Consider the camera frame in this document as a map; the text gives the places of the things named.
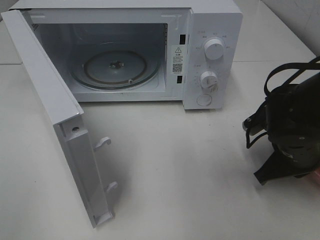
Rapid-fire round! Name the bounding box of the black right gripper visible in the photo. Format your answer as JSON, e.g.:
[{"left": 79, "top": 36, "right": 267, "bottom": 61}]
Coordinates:
[{"left": 254, "top": 134, "right": 320, "bottom": 185}]

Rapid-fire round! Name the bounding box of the round white door button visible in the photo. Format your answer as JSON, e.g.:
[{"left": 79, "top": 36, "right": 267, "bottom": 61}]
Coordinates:
[{"left": 196, "top": 94, "right": 212, "bottom": 107}]

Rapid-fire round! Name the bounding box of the white timer knob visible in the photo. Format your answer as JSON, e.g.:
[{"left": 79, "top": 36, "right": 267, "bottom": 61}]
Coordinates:
[{"left": 200, "top": 71, "right": 219, "bottom": 92}]

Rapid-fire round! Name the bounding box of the white microwave door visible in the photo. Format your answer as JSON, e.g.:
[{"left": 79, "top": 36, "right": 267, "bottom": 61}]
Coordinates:
[{"left": 1, "top": 10, "right": 118, "bottom": 228}]

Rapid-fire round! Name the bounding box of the pink round plate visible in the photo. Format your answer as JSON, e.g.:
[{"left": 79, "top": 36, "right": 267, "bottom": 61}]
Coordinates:
[{"left": 310, "top": 167, "right": 320, "bottom": 186}]

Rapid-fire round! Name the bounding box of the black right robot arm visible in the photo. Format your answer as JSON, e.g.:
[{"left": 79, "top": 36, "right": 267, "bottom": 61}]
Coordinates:
[{"left": 254, "top": 73, "right": 320, "bottom": 184}]

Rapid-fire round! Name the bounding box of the upper white power knob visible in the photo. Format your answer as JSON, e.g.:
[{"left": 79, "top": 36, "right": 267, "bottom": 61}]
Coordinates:
[{"left": 203, "top": 37, "right": 226, "bottom": 60}]

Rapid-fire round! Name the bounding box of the white microwave oven body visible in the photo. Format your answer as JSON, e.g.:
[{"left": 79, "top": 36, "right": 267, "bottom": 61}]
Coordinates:
[{"left": 5, "top": 0, "right": 243, "bottom": 110}]

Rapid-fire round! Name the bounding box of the glass microwave turntable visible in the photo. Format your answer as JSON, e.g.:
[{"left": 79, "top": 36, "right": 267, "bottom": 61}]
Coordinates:
[{"left": 70, "top": 49, "right": 161, "bottom": 90}]

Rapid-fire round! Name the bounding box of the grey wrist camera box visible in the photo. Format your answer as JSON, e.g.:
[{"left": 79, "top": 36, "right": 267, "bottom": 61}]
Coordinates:
[{"left": 242, "top": 101, "right": 271, "bottom": 149}]

